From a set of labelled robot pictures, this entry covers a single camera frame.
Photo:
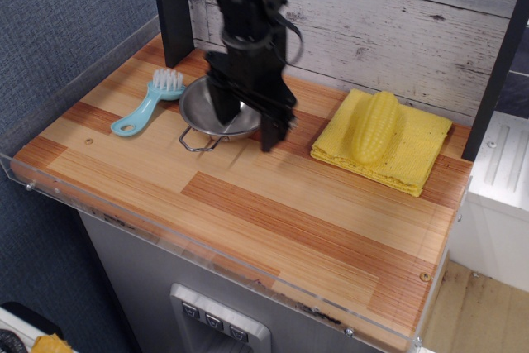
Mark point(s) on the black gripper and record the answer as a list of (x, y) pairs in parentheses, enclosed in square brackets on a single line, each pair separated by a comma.
[(254, 77)]

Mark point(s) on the metal bowl with wire handles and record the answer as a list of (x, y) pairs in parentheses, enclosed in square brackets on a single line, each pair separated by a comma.
[(196, 108)]

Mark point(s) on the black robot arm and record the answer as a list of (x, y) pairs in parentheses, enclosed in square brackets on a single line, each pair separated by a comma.
[(250, 22)]

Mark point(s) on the light blue scrub brush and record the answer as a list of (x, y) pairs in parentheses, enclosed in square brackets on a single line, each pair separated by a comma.
[(165, 85)]

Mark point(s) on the yellow plastic corn cob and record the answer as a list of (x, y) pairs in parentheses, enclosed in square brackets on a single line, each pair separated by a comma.
[(375, 128)]

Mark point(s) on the yellow folded cloth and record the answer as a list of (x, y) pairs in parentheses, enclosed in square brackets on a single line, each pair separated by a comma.
[(412, 151)]

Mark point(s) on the grey toy fridge cabinet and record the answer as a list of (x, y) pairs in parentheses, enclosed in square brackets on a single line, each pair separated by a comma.
[(142, 270)]

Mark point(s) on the silver dispenser button panel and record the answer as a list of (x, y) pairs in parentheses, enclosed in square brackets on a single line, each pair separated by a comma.
[(209, 326)]

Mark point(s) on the clear acrylic table guard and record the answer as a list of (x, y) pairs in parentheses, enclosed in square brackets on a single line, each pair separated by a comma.
[(353, 253)]

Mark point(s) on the white toy sink counter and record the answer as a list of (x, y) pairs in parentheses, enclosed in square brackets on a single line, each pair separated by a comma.
[(490, 233)]

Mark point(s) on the yellow black object bottom left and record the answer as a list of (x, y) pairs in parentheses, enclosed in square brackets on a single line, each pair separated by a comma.
[(51, 344)]

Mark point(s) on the black left shelf post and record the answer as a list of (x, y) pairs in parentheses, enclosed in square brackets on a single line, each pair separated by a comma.
[(176, 30)]

